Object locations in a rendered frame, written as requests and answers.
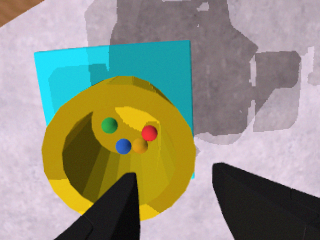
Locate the orange marble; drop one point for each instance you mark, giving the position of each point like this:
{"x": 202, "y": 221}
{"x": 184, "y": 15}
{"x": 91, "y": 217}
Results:
{"x": 140, "y": 145}

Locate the red marble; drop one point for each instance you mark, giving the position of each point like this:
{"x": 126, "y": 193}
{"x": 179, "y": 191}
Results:
{"x": 148, "y": 132}

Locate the green marble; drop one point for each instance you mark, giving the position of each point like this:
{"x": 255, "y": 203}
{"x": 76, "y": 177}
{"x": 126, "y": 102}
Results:
{"x": 109, "y": 125}

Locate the blue marble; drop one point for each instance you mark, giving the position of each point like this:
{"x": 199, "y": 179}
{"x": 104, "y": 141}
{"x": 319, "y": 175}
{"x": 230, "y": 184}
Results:
{"x": 123, "y": 146}

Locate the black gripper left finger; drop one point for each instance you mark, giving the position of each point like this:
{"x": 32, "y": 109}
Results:
{"x": 115, "y": 216}

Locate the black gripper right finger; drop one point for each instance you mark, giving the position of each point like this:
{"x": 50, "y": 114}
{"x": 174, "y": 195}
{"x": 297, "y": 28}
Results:
{"x": 261, "y": 209}

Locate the yellow cup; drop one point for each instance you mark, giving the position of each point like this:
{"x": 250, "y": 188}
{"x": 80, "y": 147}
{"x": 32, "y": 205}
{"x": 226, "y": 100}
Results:
{"x": 81, "y": 160}

